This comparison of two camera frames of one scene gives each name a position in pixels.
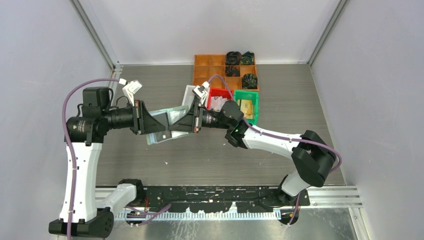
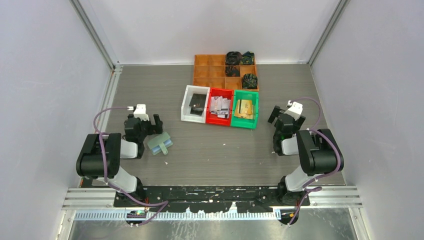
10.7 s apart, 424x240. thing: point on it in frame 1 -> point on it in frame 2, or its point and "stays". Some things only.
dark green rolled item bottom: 249,81 stays
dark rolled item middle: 232,71 stays
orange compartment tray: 206,66 stays
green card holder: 167,117 -> 160,143
